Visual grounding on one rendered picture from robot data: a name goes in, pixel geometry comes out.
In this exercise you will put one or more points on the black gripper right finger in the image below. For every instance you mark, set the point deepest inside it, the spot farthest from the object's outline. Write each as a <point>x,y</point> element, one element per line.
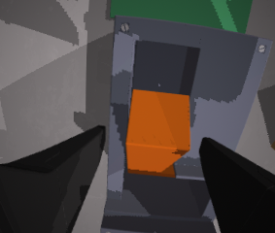
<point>242,193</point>

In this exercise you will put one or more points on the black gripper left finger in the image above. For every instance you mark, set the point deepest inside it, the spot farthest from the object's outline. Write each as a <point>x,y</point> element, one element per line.
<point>44,192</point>

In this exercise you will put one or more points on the orange block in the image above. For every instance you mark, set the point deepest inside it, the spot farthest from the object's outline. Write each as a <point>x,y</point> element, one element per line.
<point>158,132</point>

